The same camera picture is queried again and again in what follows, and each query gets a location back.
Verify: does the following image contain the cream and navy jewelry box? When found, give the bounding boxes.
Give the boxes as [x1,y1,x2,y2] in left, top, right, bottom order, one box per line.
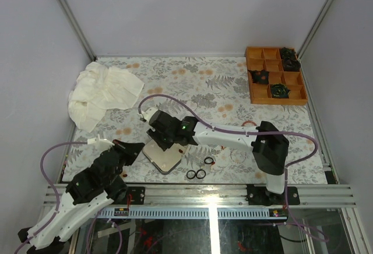
[142,140,189,175]

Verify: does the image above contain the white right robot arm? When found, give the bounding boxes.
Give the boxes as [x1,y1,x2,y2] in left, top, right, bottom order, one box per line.
[142,108,289,204]

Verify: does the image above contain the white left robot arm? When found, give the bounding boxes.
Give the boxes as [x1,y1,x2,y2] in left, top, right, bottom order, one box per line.
[18,137,145,253]

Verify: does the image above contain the floral table mat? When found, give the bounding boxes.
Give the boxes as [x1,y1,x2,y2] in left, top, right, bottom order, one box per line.
[63,55,329,185]

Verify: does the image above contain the white crumpled cloth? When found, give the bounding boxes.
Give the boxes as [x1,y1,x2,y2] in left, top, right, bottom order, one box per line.
[68,62,145,132]

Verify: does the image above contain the orange-red bangle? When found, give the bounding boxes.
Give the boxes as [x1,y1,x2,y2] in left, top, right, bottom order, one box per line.
[241,121,257,126]

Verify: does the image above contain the dark fabric flower orange dots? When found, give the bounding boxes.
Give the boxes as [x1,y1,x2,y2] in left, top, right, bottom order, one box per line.
[249,69,269,84]

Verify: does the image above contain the dark green fabric flower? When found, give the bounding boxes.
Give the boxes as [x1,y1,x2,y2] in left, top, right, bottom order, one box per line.
[270,83,290,98]

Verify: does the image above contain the orange divided tray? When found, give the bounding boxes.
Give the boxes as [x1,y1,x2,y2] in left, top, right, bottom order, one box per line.
[245,47,308,105]

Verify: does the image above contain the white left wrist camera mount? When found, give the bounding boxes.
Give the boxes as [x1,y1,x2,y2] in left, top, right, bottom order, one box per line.
[87,135,114,151]

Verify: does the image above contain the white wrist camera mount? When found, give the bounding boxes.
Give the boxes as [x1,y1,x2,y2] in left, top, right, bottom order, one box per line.
[139,107,158,122]
[87,135,114,151]

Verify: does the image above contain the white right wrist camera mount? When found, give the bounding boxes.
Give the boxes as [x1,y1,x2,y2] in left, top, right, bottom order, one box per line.
[139,107,158,122]

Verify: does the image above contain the silver wire bangle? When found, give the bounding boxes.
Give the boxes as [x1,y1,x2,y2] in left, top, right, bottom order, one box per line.
[230,149,247,164]

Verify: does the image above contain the aluminium rail frame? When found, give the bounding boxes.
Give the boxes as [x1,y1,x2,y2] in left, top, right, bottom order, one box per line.
[43,182,358,220]

